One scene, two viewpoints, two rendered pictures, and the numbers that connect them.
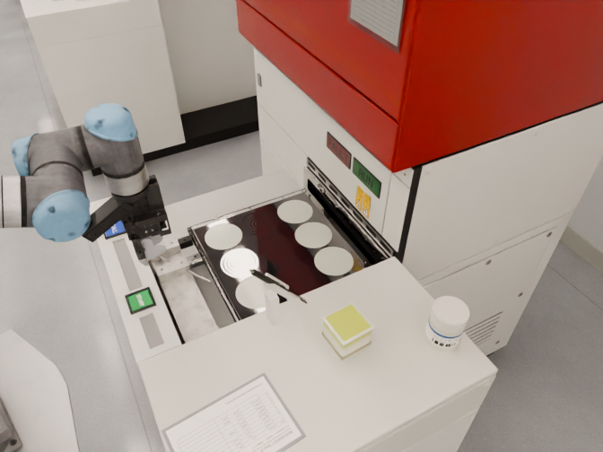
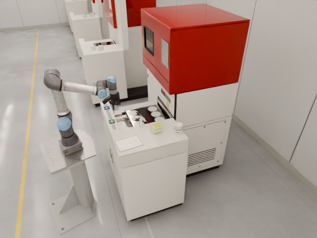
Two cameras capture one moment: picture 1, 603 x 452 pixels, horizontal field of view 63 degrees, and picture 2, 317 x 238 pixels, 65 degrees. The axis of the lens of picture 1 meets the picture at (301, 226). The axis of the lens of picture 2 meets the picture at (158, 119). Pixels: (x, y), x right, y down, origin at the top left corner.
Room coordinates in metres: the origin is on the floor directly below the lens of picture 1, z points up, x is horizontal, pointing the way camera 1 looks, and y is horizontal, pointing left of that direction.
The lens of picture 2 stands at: (-1.18, -0.35, 2.34)
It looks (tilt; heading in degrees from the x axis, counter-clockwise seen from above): 35 degrees down; 8
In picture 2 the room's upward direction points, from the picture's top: straight up
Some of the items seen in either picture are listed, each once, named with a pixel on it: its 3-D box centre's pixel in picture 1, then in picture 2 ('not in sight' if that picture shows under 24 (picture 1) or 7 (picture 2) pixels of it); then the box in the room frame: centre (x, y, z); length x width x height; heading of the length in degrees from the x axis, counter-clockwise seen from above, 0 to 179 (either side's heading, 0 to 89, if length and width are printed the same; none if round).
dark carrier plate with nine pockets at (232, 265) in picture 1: (277, 248); (145, 116); (0.90, 0.06, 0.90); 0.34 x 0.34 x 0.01; 28
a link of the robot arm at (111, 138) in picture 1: (113, 140); (111, 82); (0.72, 0.32, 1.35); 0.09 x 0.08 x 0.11; 114
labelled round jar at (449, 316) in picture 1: (446, 324); (178, 128); (0.58, -0.29, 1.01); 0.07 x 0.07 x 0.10
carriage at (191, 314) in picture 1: (184, 298); (121, 125); (0.76, 0.29, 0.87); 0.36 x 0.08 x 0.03; 28
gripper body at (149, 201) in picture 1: (141, 208); (114, 98); (0.72, 0.31, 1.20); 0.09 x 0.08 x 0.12; 113
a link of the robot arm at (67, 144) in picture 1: (54, 160); (100, 85); (0.66, 0.41, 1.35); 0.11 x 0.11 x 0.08; 24
